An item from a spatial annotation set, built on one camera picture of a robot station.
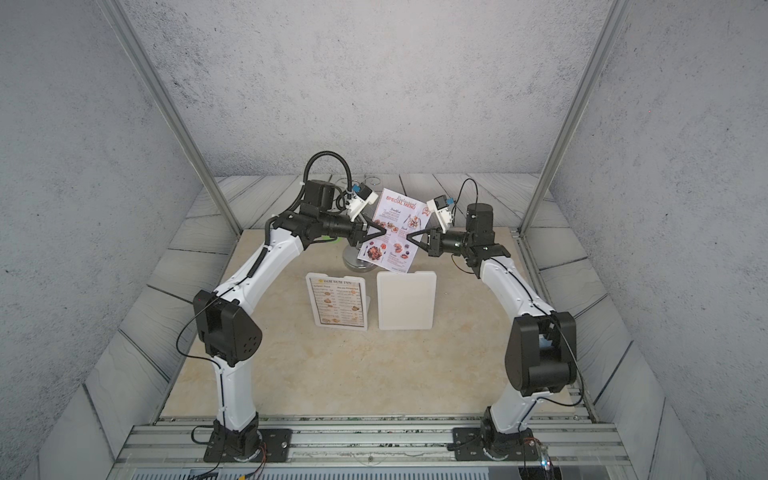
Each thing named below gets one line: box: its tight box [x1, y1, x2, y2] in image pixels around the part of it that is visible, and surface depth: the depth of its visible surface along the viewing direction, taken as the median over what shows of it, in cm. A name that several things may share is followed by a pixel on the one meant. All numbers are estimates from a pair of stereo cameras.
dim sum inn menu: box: [310, 277, 365, 327], surface depth 88 cm
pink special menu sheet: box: [357, 187, 428, 274], surface depth 80 cm
